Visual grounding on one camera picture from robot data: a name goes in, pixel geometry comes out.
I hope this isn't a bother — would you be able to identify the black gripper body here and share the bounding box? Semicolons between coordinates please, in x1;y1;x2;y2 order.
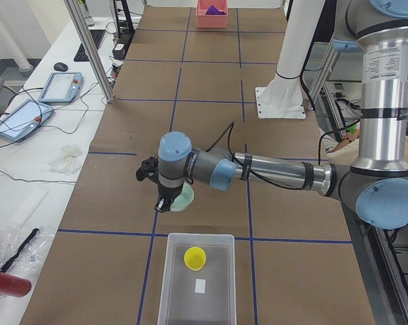
136;156;184;203

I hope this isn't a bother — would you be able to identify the mint green bowl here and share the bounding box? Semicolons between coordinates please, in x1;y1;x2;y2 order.
170;182;195;212

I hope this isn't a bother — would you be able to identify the yellow plastic cup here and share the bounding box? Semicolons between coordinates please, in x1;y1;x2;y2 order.
184;246;207;272

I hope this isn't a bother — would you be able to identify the purple cloth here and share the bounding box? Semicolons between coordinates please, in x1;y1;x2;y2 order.
205;5;225;16

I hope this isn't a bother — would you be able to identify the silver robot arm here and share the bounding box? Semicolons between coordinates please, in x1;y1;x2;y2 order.
136;1;408;230

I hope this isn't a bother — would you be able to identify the black power adapter box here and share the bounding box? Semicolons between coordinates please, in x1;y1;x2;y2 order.
112;43;127;60

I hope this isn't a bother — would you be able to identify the crumpled white cloth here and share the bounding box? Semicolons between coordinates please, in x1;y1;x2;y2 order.
49;145;83;175

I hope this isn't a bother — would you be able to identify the white label in bin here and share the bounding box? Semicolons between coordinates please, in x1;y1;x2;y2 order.
195;278;206;294

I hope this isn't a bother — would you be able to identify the translucent white plastic bin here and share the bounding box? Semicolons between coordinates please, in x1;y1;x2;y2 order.
157;233;237;324

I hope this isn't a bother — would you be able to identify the upper teach pendant tablet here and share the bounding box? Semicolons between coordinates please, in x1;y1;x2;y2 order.
38;72;83;105

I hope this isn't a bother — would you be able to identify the teach pendant tablet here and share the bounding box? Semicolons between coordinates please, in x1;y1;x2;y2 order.
0;100;54;142
38;72;83;105

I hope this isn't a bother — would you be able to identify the white flat block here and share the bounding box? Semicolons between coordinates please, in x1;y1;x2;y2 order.
7;188;49;228

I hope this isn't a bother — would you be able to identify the black computer mouse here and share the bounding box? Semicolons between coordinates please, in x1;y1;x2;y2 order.
54;62;68;72

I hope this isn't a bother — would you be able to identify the lower teach pendant tablet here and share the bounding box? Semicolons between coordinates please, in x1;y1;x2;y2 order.
0;100;54;142

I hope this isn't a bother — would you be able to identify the black keyboard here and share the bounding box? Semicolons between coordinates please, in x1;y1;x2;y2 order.
73;29;107;62

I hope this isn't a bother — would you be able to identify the pink plastic bin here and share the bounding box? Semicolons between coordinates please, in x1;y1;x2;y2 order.
195;0;228;28

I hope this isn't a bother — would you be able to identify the clear plastic bag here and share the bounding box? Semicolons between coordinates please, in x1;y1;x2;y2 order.
0;225;56;272

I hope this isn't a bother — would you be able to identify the red cylinder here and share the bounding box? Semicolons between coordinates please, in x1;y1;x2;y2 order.
0;272;32;297

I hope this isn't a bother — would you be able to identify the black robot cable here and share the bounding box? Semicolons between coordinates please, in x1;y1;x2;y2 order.
205;121;237;153

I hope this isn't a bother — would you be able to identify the black strap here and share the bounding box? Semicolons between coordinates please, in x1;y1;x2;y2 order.
0;227;41;273

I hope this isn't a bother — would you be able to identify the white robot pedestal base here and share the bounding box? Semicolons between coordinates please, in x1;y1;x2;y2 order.
256;0;325;119

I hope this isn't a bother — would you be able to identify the aluminium frame post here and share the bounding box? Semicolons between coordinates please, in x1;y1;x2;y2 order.
64;0;114;103

